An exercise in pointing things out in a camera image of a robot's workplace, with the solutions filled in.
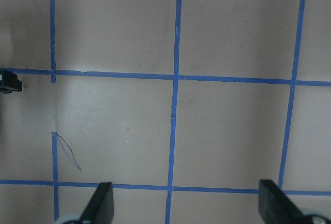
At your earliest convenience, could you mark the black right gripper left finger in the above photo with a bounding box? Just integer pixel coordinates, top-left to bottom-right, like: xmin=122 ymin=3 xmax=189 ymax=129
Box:
xmin=79 ymin=182 xmax=114 ymax=224

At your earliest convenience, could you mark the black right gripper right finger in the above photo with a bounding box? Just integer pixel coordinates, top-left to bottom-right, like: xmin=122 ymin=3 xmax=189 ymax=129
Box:
xmin=258 ymin=180 xmax=307 ymax=224

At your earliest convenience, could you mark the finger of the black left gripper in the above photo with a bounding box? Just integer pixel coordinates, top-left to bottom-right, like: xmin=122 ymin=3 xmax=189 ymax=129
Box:
xmin=1 ymin=68 xmax=22 ymax=94

